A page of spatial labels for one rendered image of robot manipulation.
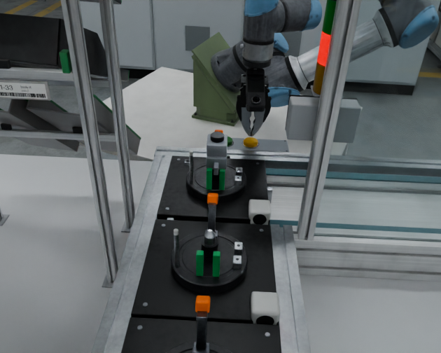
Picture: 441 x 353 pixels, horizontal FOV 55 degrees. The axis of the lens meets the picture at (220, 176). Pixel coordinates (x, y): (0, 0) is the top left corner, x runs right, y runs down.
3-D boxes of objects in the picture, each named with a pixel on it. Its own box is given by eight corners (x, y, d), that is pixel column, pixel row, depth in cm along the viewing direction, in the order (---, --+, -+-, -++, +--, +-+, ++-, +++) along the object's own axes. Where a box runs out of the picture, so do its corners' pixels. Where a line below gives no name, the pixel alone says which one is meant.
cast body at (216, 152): (208, 152, 99) (208, 126, 95) (227, 153, 99) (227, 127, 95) (205, 174, 93) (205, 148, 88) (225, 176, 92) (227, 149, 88)
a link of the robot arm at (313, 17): (312, -22, 105) (273, -20, 101) (329, 15, 102) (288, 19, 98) (299, 1, 112) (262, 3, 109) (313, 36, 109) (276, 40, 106)
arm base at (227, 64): (220, 49, 153) (241, 33, 148) (246, 83, 157) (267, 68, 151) (204, 61, 142) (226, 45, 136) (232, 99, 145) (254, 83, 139)
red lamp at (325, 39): (315, 57, 73) (319, 27, 70) (344, 58, 73) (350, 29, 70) (319, 67, 69) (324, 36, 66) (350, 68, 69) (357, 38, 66)
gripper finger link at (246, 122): (250, 127, 122) (253, 97, 116) (250, 138, 117) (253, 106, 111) (239, 127, 122) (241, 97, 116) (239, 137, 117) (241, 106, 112)
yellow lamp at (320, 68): (310, 85, 76) (315, 57, 73) (339, 86, 76) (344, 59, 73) (314, 96, 72) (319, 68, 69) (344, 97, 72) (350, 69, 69)
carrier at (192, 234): (155, 225, 90) (152, 176, 83) (269, 232, 90) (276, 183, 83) (131, 322, 70) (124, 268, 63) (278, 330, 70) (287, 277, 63)
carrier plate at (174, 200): (171, 162, 111) (171, 155, 110) (264, 166, 111) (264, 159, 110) (157, 221, 91) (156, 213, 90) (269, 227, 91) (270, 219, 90)
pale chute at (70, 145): (29, 145, 109) (34, 128, 110) (78, 152, 107) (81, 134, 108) (-53, 104, 82) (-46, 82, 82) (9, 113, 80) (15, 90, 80)
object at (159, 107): (162, 72, 197) (162, 66, 195) (360, 113, 167) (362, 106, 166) (53, 138, 144) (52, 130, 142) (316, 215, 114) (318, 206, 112)
